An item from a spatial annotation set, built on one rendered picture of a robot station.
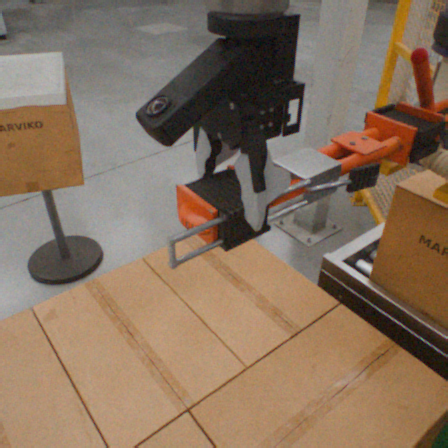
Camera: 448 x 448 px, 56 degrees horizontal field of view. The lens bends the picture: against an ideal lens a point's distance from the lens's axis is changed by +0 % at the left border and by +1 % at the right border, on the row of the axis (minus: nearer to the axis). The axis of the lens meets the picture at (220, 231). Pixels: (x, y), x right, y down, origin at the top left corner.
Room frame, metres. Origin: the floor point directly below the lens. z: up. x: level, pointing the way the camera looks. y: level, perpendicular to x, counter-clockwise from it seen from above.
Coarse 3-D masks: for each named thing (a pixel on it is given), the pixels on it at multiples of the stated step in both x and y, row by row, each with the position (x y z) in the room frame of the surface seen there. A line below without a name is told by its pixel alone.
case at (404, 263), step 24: (408, 192) 0.98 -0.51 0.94; (432, 192) 0.96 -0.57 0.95; (408, 216) 0.96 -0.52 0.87; (432, 216) 0.91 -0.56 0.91; (384, 240) 1.00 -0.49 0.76; (408, 240) 0.94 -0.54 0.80; (432, 240) 0.89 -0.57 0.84; (384, 264) 0.98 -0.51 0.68; (408, 264) 0.92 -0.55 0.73; (432, 264) 0.88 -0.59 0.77; (384, 288) 0.96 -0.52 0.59; (408, 288) 0.90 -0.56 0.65; (432, 288) 0.86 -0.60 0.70; (432, 312) 0.84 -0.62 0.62
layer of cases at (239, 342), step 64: (256, 256) 1.18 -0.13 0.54; (64, 320) 0.87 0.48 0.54; (128, 320) 0.87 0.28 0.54; (192, 320) 0.87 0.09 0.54; (256, 320) 0.87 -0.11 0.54; (320, 320) 0.87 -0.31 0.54; (0, 384) 0.65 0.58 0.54; (64, 384) 0.65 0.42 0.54; (128, 384) 0.65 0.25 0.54; (192, 384) 0.65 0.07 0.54; (256, 384) 0.65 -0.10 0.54; (320, 384) 0.65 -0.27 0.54; (384, 384) 0.65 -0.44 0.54
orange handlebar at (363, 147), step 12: (348, 132) 0.59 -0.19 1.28; (360, 132) 0.60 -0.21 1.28; (372, 132) 0.60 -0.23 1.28; (336, 144) 0.56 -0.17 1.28; (348, 144) 0.55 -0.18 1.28; (360, 144) 0.55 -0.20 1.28; (372, 144) 0.55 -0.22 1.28; (384, 144) 0.55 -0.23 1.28; (396, 144) 0.57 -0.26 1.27; (336, 156) 0.55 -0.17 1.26; (348, 156) 0.52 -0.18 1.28; (360, 156) 0.52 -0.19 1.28; (372, 156) 0.53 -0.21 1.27; (384, 156) 0.55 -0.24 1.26; (348, 168) 0.50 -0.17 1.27; (300, 192) 0.45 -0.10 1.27; (276, 204) 0.42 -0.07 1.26; (180, 216) 0.39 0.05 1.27; (192, 216) 0.38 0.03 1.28
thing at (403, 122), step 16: (368, 112) 0.64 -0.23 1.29; (384, 112) 0.66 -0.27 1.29; (400, 112) 0.66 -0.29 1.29; (416, 112) 0.65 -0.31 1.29; (432, 112) 0.63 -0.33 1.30; (368, 128) 0.63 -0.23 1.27; (384, 128) 0.60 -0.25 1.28; (400, 128) 0.58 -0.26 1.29; (416, 128) 0.57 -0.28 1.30; (432, 128) 0.58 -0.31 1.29; (416, 144) 0.58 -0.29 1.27; (432, 144) 0.60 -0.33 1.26; (400, 160) 0.57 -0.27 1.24; (416, 160) 0.57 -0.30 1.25
